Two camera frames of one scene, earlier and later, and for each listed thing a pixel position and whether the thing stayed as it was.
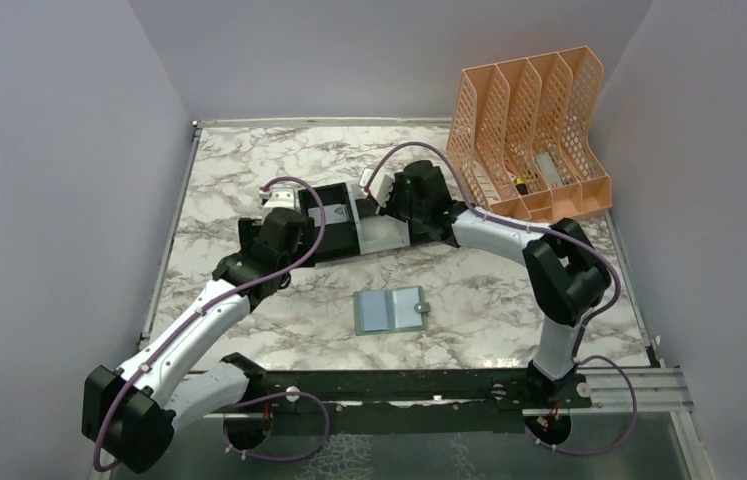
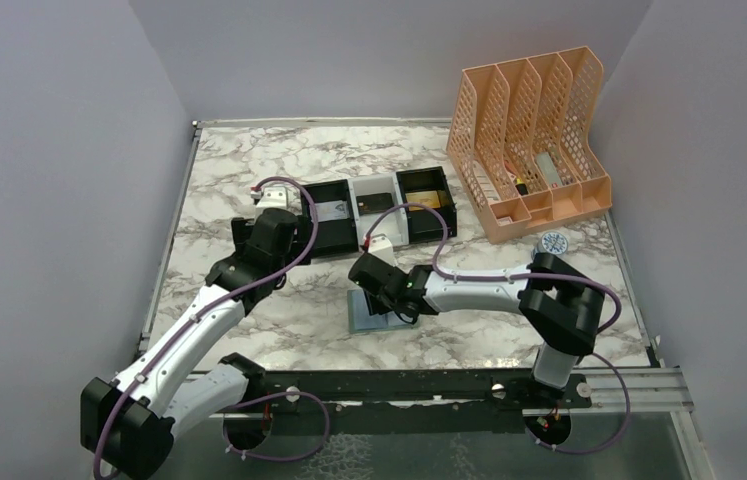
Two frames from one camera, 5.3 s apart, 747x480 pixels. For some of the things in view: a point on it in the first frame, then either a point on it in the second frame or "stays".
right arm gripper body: (419, 210) -> (379, 304)
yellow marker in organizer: (521, 187) stays
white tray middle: (375, 232) stays
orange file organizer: (520, 135) stays
